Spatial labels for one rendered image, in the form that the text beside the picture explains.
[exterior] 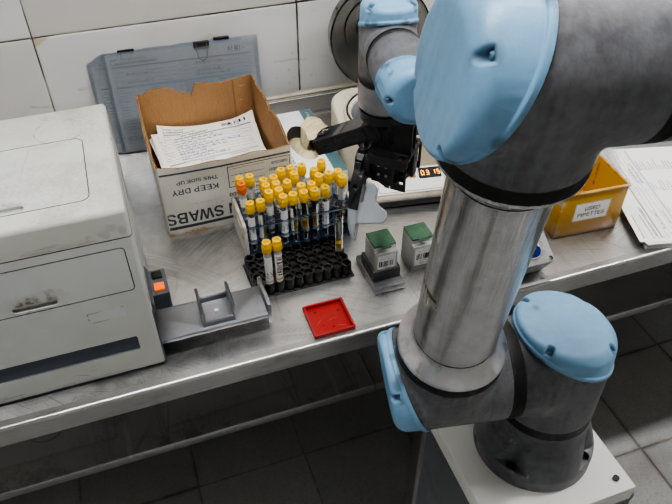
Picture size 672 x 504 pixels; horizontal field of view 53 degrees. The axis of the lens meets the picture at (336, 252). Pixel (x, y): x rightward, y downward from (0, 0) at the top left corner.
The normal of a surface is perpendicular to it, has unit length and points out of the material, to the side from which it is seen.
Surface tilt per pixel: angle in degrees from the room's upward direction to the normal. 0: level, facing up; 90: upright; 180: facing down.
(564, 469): 71
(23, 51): 90
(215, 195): 91
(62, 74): 90
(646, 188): 1
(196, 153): 0
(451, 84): 83
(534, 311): 8
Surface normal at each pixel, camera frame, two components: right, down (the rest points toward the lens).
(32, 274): 0.33, 0.63
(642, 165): -0.01, -0.74
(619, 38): 0.12, 0.11
